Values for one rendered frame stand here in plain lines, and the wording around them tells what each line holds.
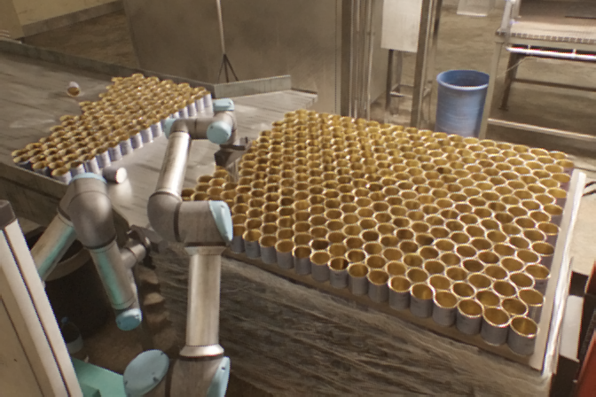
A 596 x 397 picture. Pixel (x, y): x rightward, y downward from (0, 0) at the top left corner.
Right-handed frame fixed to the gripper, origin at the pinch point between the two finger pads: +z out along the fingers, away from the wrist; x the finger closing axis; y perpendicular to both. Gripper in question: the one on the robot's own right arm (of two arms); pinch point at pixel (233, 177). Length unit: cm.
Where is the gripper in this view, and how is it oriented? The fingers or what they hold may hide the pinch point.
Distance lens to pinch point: 195.0
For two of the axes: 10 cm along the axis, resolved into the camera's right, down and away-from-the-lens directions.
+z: 0.6, 8.6, 5.0
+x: -5.0, 4.6, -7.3
